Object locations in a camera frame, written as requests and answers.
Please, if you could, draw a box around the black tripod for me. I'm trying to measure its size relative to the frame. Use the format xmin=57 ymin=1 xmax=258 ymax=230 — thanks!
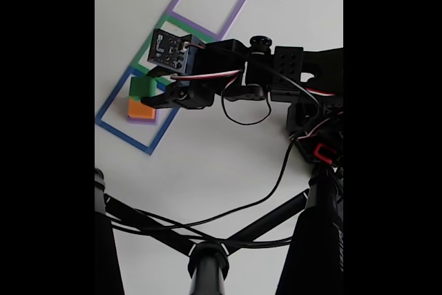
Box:
xmin=95 ymin=166 xmax=344 ymax=295

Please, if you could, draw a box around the large purple block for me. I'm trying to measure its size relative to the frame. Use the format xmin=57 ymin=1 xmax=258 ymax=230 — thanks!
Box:
xmin=127 ymin=108 xmax=160 ymax=126

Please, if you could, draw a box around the green block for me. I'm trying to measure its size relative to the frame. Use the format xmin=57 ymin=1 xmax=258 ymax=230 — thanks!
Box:
xmin=129 ymin=76 xmax=160 ymax=101

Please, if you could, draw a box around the purple square frame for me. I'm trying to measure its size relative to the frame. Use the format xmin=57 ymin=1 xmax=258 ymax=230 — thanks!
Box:
xmin=168 ymin=0 xmax=251 ymax=42

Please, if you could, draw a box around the orange block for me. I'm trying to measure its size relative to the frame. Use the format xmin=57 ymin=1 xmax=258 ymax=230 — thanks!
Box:
xmin=127 ymin=97 xmax=157 ymax=119

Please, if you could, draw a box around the red clamp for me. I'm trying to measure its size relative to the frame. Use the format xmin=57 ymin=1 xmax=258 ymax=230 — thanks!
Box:
xmin=313 ymin=143 xmax=338 ymax=165

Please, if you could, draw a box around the red white black servo cable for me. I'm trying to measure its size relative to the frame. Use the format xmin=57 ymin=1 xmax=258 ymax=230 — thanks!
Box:
xmin=171 ymin=68 xmax=344 ymax=144

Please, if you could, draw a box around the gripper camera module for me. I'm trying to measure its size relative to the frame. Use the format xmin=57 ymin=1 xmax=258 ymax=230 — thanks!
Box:
xmin=146 ymin=28 xmax=208 ymax=88

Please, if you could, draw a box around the blue square frame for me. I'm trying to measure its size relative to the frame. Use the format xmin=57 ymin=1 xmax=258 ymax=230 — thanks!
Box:
xmin=95 ymin=66 xmax=186 ymax=156

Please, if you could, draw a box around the green square frame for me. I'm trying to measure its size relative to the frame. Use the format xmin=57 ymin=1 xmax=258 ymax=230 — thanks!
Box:
xmin=131 ymin=13 xmax=217 ymax=86

